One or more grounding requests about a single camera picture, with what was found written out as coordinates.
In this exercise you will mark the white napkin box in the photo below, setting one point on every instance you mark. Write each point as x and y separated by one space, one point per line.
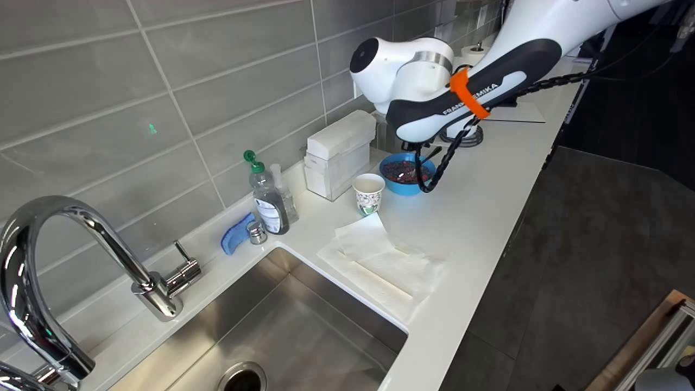
338 153

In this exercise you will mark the green cap soap bottle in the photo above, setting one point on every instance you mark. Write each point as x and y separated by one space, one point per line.
270 203

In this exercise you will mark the wooden table with black leg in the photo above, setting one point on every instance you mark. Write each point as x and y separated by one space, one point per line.
658 355

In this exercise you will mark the blue bowl with beads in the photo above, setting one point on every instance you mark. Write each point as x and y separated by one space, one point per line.
397 172

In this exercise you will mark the white cloth towel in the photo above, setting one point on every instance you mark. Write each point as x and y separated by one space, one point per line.
397 278

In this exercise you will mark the patterned paper cup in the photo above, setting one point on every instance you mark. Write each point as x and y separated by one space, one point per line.
368 191

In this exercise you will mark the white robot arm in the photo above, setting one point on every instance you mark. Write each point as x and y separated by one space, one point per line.
414 82

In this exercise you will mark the chrome kitchen faucet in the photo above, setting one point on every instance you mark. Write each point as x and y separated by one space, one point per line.
34 296

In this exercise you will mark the stainless steel sink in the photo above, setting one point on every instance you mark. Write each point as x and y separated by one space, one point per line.
280 327

